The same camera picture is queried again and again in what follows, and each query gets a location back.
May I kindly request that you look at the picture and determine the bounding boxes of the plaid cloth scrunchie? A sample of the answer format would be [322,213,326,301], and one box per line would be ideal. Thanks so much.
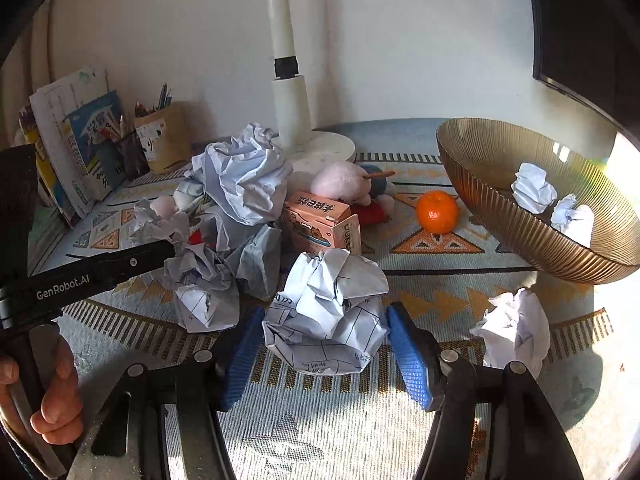
[172,179,205,211]

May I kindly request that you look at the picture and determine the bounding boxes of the pastel plush caterpillar toy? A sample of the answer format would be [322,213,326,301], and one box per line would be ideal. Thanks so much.
[150,195,179,220]

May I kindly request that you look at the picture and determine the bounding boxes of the plush duck toy blue hat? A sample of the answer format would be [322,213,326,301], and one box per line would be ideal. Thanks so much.
[310,162,396,226]

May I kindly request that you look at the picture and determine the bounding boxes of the paper mid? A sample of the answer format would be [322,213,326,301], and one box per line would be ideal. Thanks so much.
[162,242,240,334]

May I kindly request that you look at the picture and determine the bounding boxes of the person's left hand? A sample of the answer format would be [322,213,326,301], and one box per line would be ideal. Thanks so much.
[0,336,84,445]

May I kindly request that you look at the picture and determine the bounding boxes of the white workbook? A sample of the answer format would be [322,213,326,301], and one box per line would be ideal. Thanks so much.
[29,65,107,219]

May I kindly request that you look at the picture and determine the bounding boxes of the patterned woven table mat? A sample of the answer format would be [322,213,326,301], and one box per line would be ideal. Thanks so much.
[29,118,616,480]

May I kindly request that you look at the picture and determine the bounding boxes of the yellow book stack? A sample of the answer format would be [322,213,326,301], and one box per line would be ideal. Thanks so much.
[18,105,76,226]

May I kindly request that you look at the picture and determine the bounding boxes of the brown cardboard pen holder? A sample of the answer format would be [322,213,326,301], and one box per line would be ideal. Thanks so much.
[134,104,191,174]

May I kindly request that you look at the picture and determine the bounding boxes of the pink snack carton box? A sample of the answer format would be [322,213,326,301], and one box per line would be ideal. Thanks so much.
[281,192,361,255]

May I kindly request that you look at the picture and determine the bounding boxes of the orange mandarin fruit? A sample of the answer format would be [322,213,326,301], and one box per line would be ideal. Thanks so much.
[416,191,460,235]

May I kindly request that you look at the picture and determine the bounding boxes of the blue workbook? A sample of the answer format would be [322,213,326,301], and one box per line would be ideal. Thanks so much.
[64,90,126,202]

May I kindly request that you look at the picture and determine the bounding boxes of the black mesh pen holder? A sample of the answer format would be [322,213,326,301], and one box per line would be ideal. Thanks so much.
[115,131,150,181]

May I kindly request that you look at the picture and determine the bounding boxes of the large paper top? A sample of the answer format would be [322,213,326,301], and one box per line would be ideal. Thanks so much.
[192,122,293,226]

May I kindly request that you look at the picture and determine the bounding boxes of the paper ball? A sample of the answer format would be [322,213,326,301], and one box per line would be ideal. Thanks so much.
[470,288,551,378]
[511,162,594,248]
[262,248,390,376]

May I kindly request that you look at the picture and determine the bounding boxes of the white desk lamp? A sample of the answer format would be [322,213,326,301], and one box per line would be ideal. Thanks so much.
[267,0,355,174]

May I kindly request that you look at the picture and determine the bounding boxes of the amber ribbed glass bowl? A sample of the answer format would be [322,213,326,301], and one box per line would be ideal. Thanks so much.
[436,118,639,284]

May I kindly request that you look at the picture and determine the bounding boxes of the black monitor screen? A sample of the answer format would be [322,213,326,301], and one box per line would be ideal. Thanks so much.
[532,0,639,142]

